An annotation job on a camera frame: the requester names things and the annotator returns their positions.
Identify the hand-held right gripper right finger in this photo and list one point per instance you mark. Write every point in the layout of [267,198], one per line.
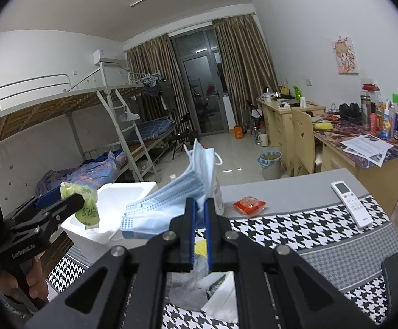
[208,233]

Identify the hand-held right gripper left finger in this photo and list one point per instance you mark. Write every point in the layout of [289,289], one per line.
[192,233]

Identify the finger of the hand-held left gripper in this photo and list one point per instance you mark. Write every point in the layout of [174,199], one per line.
[48,201]
[68,205]

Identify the green wet wipe packet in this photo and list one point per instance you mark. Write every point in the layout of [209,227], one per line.
[87,209]

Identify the bunch of blue face masks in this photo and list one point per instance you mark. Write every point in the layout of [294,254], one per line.
[171,192]

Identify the white foam box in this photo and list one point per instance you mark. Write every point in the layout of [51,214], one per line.
[116,198]

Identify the person's left hand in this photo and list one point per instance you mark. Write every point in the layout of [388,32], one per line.
[36,281]

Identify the yellow sponge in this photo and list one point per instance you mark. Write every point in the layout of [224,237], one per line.
[200,248]

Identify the blue quilt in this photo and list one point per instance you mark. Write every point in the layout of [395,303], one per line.
[82,174]

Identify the white pump bottle red nozzle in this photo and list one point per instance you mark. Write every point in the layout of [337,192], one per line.
[219,195]

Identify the red snack packet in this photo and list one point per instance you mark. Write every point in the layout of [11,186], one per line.
[249,205]

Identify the grey cloth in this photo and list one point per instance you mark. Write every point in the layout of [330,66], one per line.
[185,288]

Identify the white cloth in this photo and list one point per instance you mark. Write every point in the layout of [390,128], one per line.
[221,303]

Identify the houndstooth table cloth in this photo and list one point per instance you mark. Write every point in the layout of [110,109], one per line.
[288,226]

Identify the trash bin with blue liner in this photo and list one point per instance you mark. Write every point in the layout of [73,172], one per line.
[269,166]

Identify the white bed ladder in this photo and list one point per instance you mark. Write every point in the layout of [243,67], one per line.
[127,133]

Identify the metal bunk bed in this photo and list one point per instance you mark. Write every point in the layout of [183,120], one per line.
[48,102]

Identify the black folding chair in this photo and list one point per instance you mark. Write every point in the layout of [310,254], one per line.
[183,130]

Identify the orange jug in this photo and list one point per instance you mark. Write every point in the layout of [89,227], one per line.
[238,133]

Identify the white kettle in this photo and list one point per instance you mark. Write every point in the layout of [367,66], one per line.
[263,139]

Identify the blue checked mattress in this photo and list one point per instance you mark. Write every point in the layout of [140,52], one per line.
[156,126]

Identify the wooden desk with clutter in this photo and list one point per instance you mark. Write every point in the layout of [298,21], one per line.
[274,123]

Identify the wooden chair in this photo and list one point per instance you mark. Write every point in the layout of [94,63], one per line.
[302,137]

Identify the white remote control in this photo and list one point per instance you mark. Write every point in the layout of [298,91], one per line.
[350,202]

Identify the hanging dark clothes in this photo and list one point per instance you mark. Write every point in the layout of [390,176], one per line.
[152,87]

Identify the glass balcony door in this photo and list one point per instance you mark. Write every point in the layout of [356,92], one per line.
[199,82]

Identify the white air conditioner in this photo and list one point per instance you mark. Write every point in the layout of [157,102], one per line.
[105,56]

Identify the brown curtain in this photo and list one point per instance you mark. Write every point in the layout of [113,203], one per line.
[243,68]
[151,75]

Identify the yellow pouch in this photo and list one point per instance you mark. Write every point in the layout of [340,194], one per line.
[323,126]

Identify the green desk lamp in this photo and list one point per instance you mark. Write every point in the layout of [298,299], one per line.
[297,92]

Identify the wooden desk with patterned mat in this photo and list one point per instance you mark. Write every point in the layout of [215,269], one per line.
[374,178]

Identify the printed paper sheets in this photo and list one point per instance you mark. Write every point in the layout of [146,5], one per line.
[367,145]

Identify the black headphones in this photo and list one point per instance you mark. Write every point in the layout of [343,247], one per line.
[350,111]

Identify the black phone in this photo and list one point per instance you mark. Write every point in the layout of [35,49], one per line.
[396,277]

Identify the group of toiletry bottles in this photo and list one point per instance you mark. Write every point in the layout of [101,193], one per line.
[387,123]

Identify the pink cartoon wall poster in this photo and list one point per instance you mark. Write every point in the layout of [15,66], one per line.
[346,54]

